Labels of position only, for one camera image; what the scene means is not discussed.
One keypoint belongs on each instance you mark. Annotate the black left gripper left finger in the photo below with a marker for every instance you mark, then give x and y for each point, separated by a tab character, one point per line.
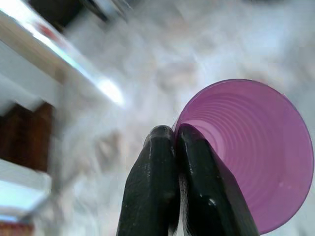
145	186

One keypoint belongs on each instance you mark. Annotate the dark brown wooden cabinet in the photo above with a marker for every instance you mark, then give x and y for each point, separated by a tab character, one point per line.
24	137

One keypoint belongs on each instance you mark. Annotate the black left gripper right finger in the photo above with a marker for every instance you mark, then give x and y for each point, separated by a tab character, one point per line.
209	196

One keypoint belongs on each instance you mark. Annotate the purple translucent plastic cup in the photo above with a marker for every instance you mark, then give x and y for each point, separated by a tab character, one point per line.
258	147

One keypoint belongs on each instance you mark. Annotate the white table with wooden edge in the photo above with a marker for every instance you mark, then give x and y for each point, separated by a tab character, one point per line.
49	61

